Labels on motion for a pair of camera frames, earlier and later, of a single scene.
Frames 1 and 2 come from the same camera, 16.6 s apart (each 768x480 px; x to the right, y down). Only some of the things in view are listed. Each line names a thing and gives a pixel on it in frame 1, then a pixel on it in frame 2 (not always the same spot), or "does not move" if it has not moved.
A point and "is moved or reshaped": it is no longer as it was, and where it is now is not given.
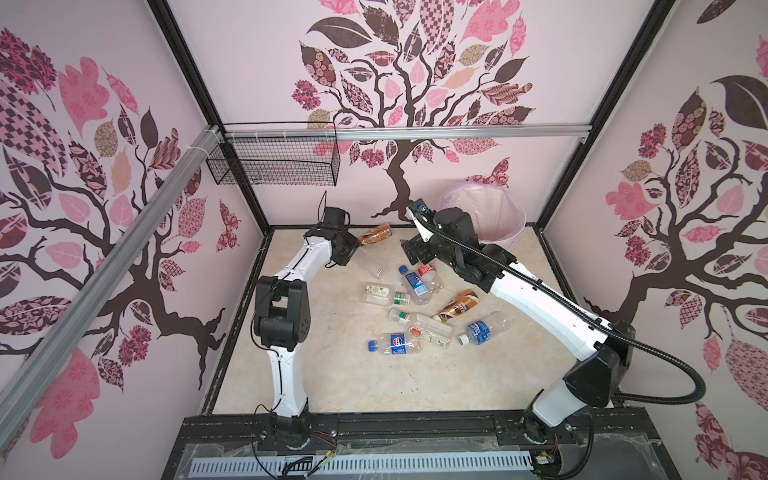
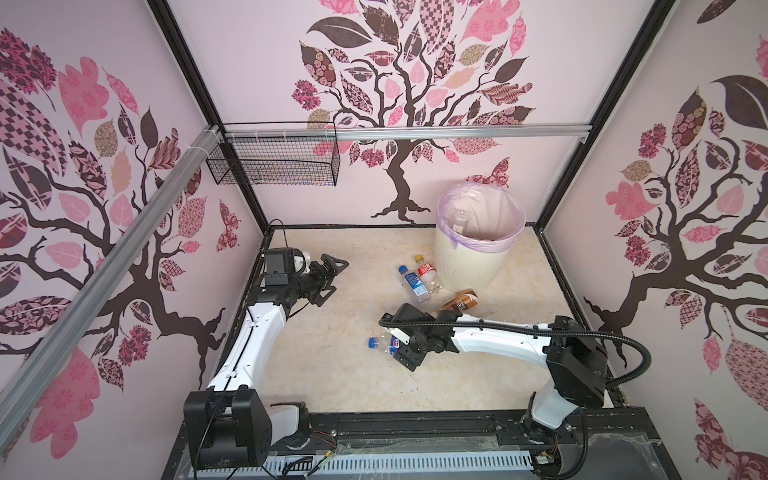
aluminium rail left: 26,382 does not move
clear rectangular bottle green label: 370,262 is moved or reshaped
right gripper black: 418,246 -> 406,358
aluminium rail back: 407,133 does not move
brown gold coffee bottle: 465,301 does not move
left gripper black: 353,242 -> 316,297
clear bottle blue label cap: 418,290 does not move
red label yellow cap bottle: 428,273 does not move
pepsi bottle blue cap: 395,344 does not move
